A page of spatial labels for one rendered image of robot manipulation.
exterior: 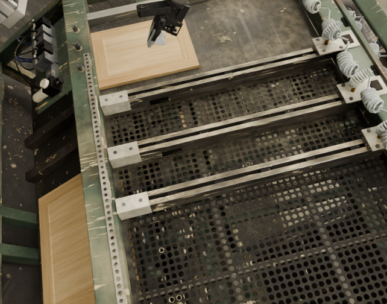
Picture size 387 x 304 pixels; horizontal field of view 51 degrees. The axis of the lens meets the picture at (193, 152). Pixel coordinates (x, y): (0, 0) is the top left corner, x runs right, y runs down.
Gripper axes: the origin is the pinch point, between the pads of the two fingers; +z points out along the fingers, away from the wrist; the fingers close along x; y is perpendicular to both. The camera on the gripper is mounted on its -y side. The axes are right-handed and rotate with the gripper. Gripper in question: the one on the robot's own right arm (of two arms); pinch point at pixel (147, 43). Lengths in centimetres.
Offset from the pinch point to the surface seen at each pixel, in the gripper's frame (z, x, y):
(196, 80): 19.9, 14.0, 32.9
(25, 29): 75, 91, -38
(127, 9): 29, 70, 6
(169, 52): 26, 38, 25
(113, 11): 33, 70, 0
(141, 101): 34.9, 8.3, 11.8
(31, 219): 119, -8, -18
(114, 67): 41, 34, 2
